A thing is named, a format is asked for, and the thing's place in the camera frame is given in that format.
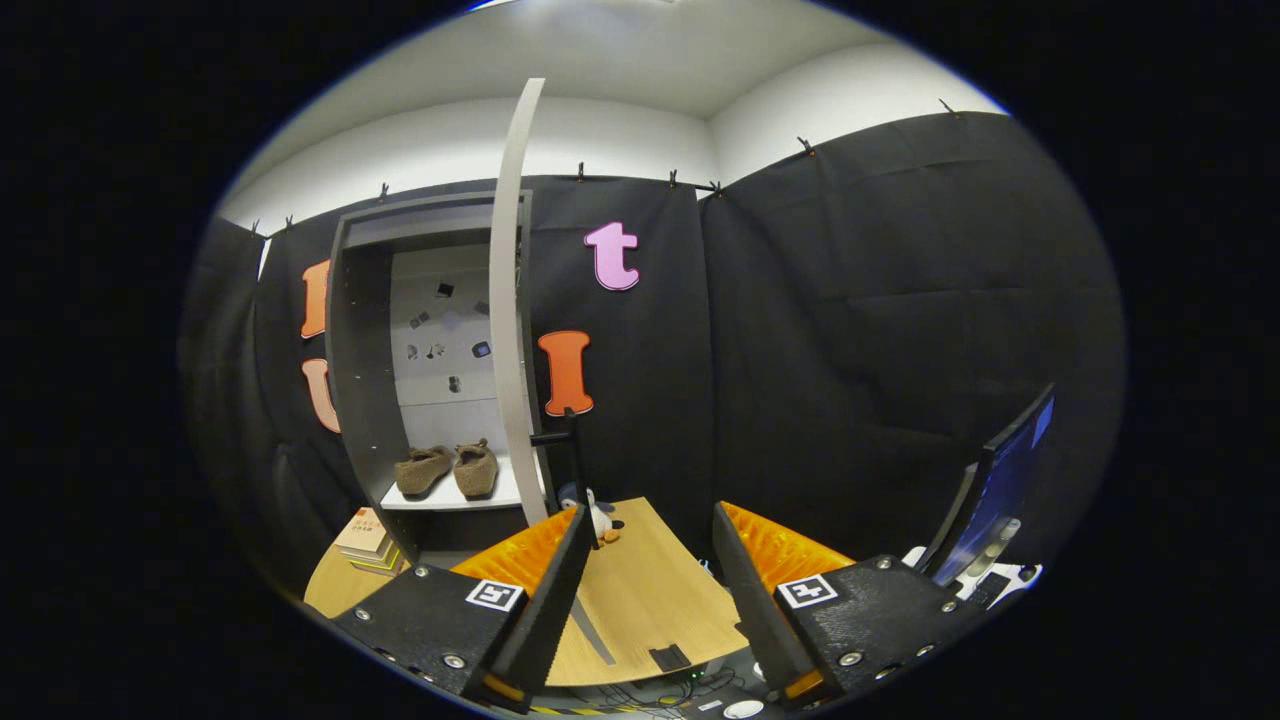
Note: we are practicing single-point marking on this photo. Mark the black computer monitor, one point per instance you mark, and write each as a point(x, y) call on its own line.
point(1000, 480)

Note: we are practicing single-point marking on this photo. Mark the dark grey shoe cabinet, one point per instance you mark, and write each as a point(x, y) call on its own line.
point(365, 400)

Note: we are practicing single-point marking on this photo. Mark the beige book with orange print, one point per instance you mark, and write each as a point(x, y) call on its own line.
point(362, 530)

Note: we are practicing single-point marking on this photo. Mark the penguin plush toy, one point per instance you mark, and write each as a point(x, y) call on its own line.
point(600, 520)

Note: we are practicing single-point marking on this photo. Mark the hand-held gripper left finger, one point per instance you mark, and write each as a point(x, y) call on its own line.
point(555, 620)

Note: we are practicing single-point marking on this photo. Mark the small black block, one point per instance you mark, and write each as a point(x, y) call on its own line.
point(668, 657)

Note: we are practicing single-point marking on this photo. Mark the black backdrop cloth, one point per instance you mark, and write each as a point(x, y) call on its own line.
point(850, 350)

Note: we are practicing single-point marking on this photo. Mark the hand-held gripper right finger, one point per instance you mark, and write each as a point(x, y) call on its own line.
point(755, 620)

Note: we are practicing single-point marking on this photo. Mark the brown fuzzy shoe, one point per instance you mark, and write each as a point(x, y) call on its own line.
point(477, 472)
point(420, 472)

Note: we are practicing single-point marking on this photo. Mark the yellow-edged book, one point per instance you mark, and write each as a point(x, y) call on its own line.
point(380, 565)

